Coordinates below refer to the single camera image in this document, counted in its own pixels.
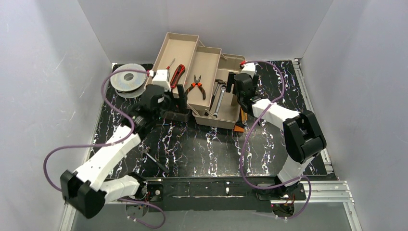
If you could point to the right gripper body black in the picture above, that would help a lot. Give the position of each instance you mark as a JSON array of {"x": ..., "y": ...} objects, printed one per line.
[{"x": 235, "y": 81}]

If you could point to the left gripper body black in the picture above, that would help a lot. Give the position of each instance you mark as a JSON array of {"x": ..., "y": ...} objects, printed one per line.
[{"x": 175, "y": 104}]

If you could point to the steel combination wrench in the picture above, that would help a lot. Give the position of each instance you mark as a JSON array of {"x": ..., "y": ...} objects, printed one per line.
[{"x": 223, "y": 89}]

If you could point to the orange black pliers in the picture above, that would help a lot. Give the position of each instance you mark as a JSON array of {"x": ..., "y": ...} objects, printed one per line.
[{"x": 198, "y": 84}]

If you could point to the beige plastic tool box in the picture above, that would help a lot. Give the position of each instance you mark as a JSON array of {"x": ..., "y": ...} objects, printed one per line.
[{"x": 201, "y": 79}]

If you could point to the red utility knife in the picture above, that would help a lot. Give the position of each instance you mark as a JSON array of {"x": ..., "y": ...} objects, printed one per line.
[{"x": 180, "y": 70}]

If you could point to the blue handled tool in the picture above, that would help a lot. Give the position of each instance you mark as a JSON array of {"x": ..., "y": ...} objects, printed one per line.
[{"x": 169, "y": 66}]

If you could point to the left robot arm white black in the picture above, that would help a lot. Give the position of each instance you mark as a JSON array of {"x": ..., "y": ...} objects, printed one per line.
[{"x": 86, "y": 189}]

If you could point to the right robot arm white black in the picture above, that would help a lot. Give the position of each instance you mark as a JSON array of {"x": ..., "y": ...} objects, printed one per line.
[{"x": 304, "y": 139}]

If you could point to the orange yellow utility knife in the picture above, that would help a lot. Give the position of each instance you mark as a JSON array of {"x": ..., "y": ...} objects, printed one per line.
[{"x": 243, "y": 116}]

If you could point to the white filament spool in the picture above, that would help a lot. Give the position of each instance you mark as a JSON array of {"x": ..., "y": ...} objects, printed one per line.
[{"x": 129, "y": 84}]

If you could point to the orange hex key set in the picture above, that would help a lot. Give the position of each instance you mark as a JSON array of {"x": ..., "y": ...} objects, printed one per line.
[{"x": 238, "y": 131}]

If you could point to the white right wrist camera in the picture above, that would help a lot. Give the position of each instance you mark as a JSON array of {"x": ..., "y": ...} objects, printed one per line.
[{"x": 248, "y": 68}]

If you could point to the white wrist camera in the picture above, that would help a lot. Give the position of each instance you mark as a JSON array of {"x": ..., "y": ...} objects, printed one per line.
[
  {"x": 160, "y": 79},
  {"x": 248, "y": 68}
]

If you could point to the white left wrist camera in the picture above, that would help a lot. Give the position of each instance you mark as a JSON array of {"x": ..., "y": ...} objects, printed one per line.
[{"x": 160, "y": 79}]

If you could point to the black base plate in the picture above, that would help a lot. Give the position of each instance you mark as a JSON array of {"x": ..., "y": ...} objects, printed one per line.
[{"x": 220, "y": 193}]

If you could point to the aluminium frame rail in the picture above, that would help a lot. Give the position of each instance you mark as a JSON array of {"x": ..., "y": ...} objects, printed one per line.
[{"x": 322, "y": 191}]

